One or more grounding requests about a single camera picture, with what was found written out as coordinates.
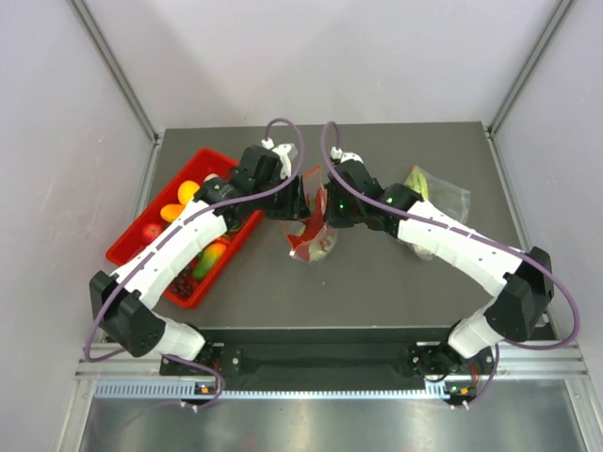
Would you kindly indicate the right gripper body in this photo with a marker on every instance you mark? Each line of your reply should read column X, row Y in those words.
column 341, row 214

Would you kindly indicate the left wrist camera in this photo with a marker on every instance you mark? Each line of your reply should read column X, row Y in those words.
column 286, row 152

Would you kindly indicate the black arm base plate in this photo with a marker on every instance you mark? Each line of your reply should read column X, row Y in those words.
column 377, row 358

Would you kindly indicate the fake white radish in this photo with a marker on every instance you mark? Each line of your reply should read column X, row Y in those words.
column 210, row 177

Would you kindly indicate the fake dark grapes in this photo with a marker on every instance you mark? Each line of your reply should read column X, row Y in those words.
column 181, row 286

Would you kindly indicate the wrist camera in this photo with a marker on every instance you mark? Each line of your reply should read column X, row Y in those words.
column 338, row 156
column 286, row 152

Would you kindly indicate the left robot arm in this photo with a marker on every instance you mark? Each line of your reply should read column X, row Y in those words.
column 266, row 179

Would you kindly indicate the clear bag with leek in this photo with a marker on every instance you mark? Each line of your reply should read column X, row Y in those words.
column 450, row 199

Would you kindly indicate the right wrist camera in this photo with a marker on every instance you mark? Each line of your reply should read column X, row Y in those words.
column 338, row 156

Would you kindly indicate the grey cable duct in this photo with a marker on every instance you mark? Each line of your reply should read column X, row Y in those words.
column 196, row 390

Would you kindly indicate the fake orange fruit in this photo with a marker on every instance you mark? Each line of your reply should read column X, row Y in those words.
column 171, row 212

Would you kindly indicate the red plastic bin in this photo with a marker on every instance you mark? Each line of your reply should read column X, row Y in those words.
column 182, row 241

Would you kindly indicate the clear zip bag red slider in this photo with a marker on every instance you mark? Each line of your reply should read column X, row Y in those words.
column 313, row 221

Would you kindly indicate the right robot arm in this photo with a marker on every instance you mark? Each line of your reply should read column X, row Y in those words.
column 520, row 292

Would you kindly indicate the fake lemon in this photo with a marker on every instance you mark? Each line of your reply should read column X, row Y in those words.
column 186, row 191

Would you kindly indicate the fake leek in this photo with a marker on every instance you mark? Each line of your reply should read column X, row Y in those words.
column 417, row 181

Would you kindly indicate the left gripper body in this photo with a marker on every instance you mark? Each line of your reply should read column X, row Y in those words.
column 280, row 204

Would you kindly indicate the fake cabbage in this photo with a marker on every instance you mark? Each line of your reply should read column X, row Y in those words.
column 322, row 245

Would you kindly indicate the fake mango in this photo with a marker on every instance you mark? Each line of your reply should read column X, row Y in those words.
column 207, row 259

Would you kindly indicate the fake red apple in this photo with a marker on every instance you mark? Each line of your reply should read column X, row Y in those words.
column 151, row 232

